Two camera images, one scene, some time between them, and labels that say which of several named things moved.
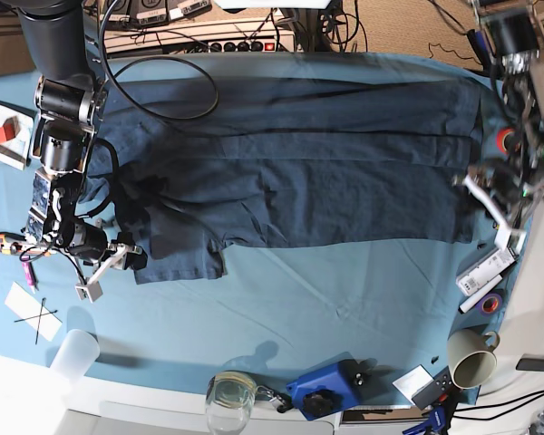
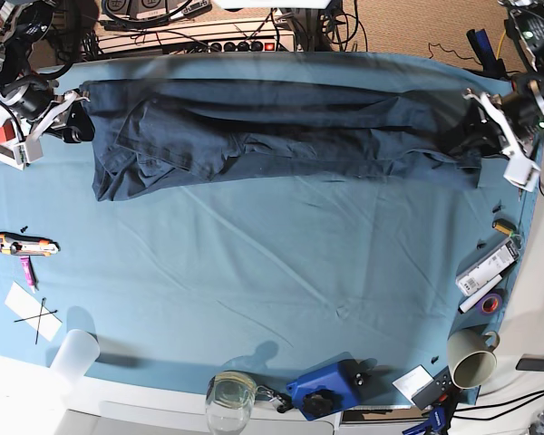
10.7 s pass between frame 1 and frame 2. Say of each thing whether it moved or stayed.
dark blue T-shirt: moved
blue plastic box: stayed
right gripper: moved
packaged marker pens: stayed
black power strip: stayed
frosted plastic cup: stayed
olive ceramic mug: stayed
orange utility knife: stayed
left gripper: moved
